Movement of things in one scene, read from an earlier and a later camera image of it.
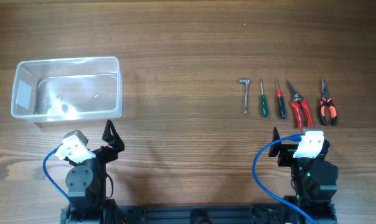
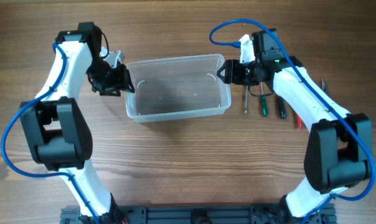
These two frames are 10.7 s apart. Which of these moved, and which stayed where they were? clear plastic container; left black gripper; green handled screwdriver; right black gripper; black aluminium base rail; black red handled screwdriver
Moved: right black gripper; clear plastic container; left black gripper
Stayed: black red handled screwdriver; black aluminium base rail; green handled screwdriver
